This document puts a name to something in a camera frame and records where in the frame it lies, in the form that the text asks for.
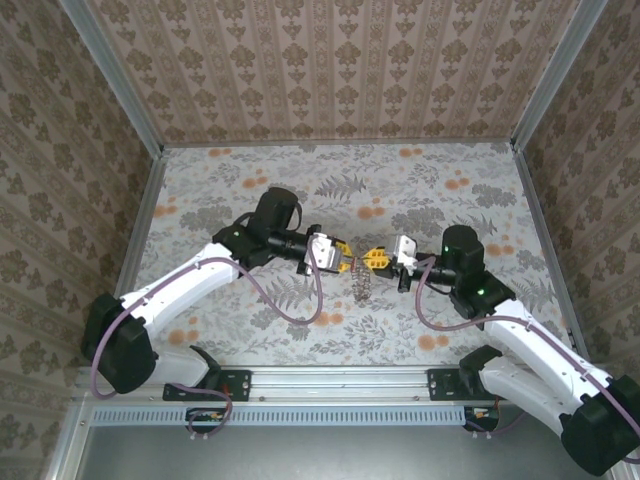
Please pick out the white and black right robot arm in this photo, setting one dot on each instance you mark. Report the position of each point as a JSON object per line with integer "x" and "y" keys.
{"x": 530, "y": 345}

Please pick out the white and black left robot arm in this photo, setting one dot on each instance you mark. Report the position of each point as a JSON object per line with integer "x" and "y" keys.
{"x": 190, "y": 285}

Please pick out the black connector box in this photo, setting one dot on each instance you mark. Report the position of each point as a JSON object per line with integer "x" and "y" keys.
{"x": 480, "y": 417}
{"x": 205, "y": 417}

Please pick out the grey metal panel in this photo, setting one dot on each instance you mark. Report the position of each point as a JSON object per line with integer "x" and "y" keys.
{"x": 340, "y": 455}

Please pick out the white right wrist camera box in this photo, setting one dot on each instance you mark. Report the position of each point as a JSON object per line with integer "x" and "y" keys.
{"x": 405, "y": 250}

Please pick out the aluminium table side rail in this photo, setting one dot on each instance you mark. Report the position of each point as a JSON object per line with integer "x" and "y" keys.
{"x": 145, "y": 215}
{"x": 537, "y": 215}

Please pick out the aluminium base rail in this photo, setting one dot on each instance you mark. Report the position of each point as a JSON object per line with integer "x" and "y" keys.
{"x": 340, "y": 382}

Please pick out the aluminium frame post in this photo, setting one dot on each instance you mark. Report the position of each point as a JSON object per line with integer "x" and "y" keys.
{"x": 555, "y": 80}
{"x": 112, "y": 80}

